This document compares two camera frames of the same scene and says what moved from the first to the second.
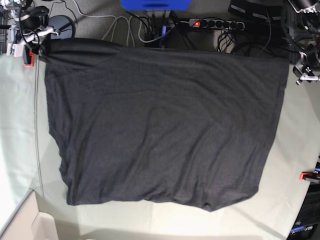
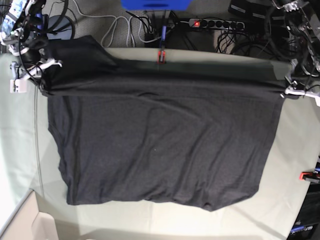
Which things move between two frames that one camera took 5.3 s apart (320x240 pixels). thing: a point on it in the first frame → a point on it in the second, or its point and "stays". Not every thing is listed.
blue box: x=155 y=5 stays
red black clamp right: x=309 y=176 stays
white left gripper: x=16 y=49 → x=18 y=84
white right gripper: x=302 y=70 → x=291 y=90
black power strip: x=217 y=23 stays
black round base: x=64 y=25 stays
